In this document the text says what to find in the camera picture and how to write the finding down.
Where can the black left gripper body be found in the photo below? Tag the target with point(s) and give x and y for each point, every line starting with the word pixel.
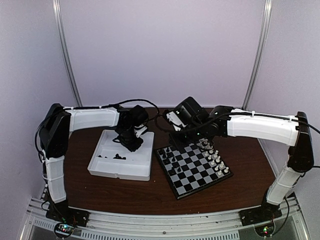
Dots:
pixel 126 137

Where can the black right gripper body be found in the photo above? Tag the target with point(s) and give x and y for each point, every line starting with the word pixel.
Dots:
pixel 193 131

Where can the black king piece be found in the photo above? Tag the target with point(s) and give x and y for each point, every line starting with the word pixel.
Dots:
pixel 171 172

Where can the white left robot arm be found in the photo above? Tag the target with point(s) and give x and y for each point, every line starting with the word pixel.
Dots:
pixel 54 132

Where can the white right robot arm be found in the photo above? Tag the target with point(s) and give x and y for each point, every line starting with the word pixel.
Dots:
pixel 290 130

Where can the black pieces pile in tray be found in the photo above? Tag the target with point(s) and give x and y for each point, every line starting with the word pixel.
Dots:
pixel 115 157

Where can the right circuit board with LEDs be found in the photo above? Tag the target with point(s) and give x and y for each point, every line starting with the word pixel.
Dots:
pixel 264 230

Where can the circuit board with leds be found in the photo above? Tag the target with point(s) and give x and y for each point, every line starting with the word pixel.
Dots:
pixel 63 230
pixel 264 230

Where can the left circuit board with LEDs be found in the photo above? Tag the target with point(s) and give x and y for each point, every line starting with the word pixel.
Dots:
pixel 63 230

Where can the white king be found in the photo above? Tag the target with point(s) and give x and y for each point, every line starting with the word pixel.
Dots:
pixel 216 154

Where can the white queen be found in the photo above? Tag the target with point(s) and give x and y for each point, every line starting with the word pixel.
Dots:
pixel 219 158

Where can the black and grey chessboard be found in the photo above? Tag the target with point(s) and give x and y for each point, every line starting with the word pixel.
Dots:
pixel 196 174

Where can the white compartment tray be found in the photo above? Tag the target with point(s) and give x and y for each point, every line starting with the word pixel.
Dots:
pixel 136 167

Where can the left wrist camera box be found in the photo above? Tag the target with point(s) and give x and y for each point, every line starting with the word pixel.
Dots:
pixel 140 130

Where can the front aluminium rail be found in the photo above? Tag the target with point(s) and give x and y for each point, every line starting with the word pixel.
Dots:
pixel 224 225

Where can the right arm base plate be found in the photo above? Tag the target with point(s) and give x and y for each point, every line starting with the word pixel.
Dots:
pixel 258 215

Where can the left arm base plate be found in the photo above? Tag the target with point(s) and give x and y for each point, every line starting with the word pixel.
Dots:
pixel 73 217

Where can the left aluminium frame post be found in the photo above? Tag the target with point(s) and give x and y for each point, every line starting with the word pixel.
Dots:
pixel 65 52

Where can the aluminium frame post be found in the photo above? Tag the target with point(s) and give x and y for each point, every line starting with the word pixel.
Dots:
pixel 263 35
pixel 65 52

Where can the right aluminium frame post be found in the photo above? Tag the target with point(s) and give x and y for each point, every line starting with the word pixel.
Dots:
pixel 263 35

